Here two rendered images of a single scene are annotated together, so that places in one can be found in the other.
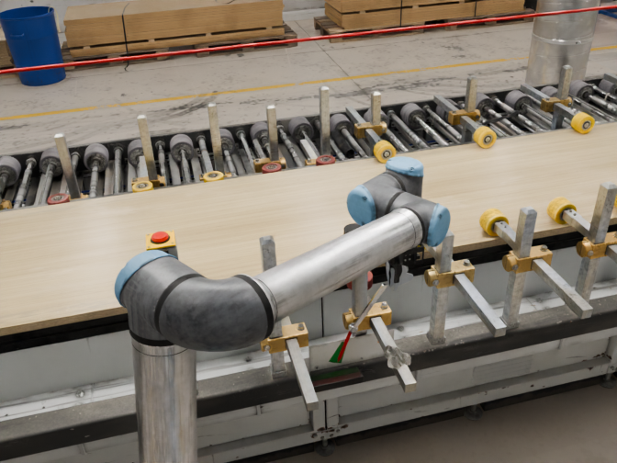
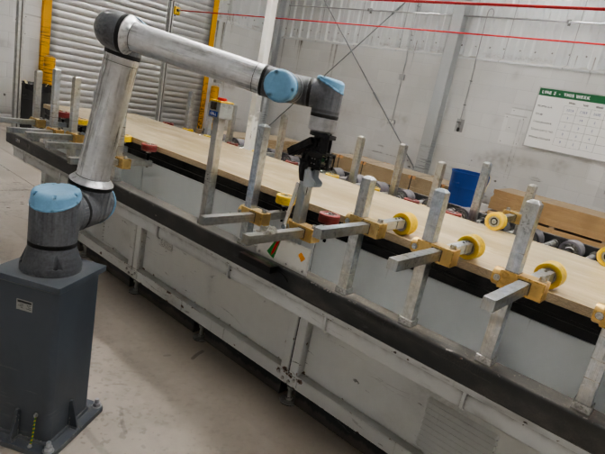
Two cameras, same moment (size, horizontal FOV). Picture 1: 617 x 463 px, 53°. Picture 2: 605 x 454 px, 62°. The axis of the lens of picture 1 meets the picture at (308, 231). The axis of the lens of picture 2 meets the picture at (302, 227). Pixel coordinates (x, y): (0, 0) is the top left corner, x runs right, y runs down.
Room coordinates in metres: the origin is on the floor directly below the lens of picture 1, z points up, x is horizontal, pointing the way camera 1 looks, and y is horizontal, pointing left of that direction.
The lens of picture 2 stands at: (0.29, -1.52, 1.31)
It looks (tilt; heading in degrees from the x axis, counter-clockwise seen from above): 15 degrees down; 51
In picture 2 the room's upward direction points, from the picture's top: 11 degrees clockwise
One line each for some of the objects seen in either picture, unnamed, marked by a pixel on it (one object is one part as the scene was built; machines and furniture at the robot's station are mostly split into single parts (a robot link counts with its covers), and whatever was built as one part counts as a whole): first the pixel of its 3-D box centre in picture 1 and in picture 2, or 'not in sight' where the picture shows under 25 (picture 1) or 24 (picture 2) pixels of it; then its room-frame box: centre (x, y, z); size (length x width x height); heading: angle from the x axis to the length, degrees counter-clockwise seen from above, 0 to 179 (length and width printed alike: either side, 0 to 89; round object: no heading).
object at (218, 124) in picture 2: not in sight; (211, 172); (1.26, 0.36, 0.93); 0.05 x 0.04 x 0.45; 103
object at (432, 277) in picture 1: (449, 274); (365, 224); (1.44, -0.40, 0.95); 0.13 x 0.06 x 0.05; 103
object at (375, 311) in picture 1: (366, 316); (302, 230); (1.38, -0.16, 0.85); 0.13 x 0.06 x 0.05; 103
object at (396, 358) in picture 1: (397, 354); (268, 228); (1.19, -0.22, 0.87); 0.09 x 0.07 x 0.02; 13
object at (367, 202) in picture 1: (377, 200); (292, 88); (1.23, -0.16, 1.32); 0.12 x 0.12 x 0.09; 45
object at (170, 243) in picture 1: (162, 252); (221, 110); (1.26, 0.36, 1.18); 0.07 x 0.07 x 0.08; 13
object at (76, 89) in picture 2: not in sight; (73, 120); (0.99, 1.57, 0.92); 0.03 x 0.03 x 0.48; 13
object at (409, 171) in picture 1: (403, 184); (327, 97); (1.31, -0.23, 1.31); 0.10 x 0.09 x 0.12; 135
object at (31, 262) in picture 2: not in sight; (51, 253); (0.64, 0.20, 0.65); 0.19 x 0.19 x 0.10
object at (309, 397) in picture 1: (293, 349); (247, 217); (1.28, 0.06, 0.83); 0.43 x 0.03 x 0.04; 13
